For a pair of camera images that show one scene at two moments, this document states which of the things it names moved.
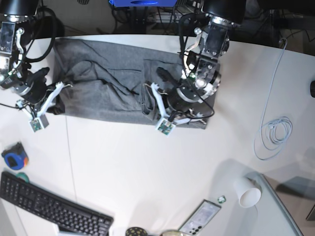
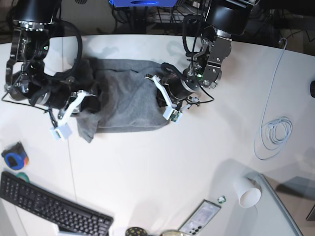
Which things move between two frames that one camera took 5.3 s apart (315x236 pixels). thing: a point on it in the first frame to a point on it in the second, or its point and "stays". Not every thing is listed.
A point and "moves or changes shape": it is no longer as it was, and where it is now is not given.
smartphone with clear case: [199, 219] stays
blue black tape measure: [15, 157] stays
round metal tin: [172, 233] stays
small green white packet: [222, 199] stays
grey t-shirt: [106, 79] moves or changes shape
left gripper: [33, 88] to [62, 93]
